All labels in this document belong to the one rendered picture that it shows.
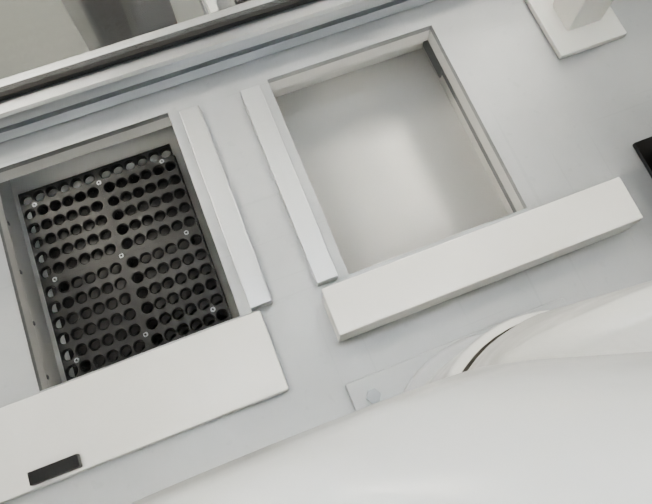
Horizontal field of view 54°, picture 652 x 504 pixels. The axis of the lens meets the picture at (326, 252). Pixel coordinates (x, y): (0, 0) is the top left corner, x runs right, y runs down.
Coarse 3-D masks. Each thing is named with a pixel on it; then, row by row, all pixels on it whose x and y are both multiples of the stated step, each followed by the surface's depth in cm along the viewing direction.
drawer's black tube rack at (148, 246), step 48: (96, 192) 75; (144, 192) 72; (48, 240) 73; (96, 240) 73; (144, 240) 73; (192, 240) 72; (48, 288) 69; (96, 288) 69; (144, 288) 69; (192, 288) 68; (96, 336) 67; (144, 336) 67
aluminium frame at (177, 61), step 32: (320, 0) 69; (352, 0) 69; (384, 0) 71; (416, 0) 73; (224, 32) 68; (256, 32) 68; (288, 32) 70; (320, 32) 72; (96, 64) 66; (128, 64) 66; (160, 64) 67; (192, 64) 68; (224, 64) 70; (0, 96) 64; (32, 96) 65; (64, 96) 66; (96, 96) 67; (128, 96) 69; (0, 128) 67; (32, 128) 68
